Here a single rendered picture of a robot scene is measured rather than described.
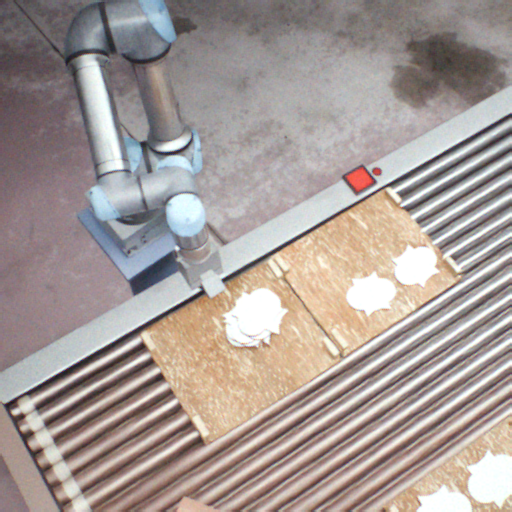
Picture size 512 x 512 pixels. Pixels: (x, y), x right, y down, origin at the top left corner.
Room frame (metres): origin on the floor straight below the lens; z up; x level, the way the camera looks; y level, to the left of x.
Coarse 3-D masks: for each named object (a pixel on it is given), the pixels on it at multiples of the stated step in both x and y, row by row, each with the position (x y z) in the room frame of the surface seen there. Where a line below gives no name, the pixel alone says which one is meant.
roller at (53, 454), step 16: (480, 192) 1.31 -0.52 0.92; (496, 192) 1.32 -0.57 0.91; (448, 208) 1.25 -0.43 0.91; (464, 208) 1.25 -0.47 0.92; (432, 224) 1.19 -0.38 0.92; (160, 384) 0.63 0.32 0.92; (128, 400) 0.59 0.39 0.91; (144, 400) 0.59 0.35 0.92; (112, 416) 0.54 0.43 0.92; (128, 416) 0.55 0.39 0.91; (80, 432) 0.49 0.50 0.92; (96, 432) 0.50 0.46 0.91; (48, 448) 0.44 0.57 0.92; (64, 448) 0.45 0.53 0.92; (48, 464) 0.41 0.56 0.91
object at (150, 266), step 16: (96, 224) 1.11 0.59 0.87; (96, 240) 1.06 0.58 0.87; (112, 240) 1.06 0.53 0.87; (160, 240) 1.08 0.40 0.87; (112, 256) 1.01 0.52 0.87; (144, 256) 1.02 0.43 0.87; (160, 256) 1.02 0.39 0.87; (128, 272) 0.97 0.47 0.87; (144, 272) 1.05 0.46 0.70; (160, 272) 1.06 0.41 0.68; (176, 272) 1.11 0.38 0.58; (144, 288) 1.05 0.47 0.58
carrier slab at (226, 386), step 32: (256, 288) 0.92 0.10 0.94; (288, 288) 0.93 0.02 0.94; (192, 320) 0.81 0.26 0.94; (288, 320) 0.84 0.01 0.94; (160, 352) 0.71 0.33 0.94; (192, 352) 0.72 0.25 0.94; (224, 352) 0.73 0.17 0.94; (256, 352) 0.74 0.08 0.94; (288, 352) 0.75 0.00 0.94; (320, 352) 0.76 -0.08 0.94; (192, 384) 0.64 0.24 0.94; (224, 384) 0.65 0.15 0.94; (256, 384) 0.65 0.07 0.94; (288, 384) 0.66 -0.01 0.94; (192, 416) 0.55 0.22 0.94; (224, 416) 0.56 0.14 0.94
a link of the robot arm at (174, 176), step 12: (168, 156) 0.96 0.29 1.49; (180, 156) 0.96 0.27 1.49; (168, 168) 0.92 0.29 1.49; (180, 168) 0.93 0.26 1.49; (144, 180) 0.89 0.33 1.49; (156, 180) 0.89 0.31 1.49; (168, 180) 0.89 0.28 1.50; (180, 180) 0.89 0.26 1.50; (192, 180) 0.91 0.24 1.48; (144, 192) 0.86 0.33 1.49; (156, 192) 0.87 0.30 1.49; (168, 192) 0.87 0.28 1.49; (180, 192) 0.86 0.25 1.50; (192, 192) 0.87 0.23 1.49; (156, 204) 0.85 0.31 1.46
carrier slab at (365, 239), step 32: (384, 192) 1.27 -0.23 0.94; (352, 224) 1.15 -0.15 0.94; (384, 224) 1.16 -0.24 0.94; (416, 224) 1.17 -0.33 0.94; (288, 256) 1.03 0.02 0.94; (320, 256) 1.04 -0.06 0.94; (352, 256) 1.05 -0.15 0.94; (384, 256) 1.06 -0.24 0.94; (320, 288) 0.94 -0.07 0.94; (416, 288) 0.97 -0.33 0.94; (448, 288) 0.98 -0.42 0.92; (320, 320) 0.85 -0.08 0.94; (352, 320) 0.86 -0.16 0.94; (384, 320) 0.86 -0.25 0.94; (352, 352) 0.77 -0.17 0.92
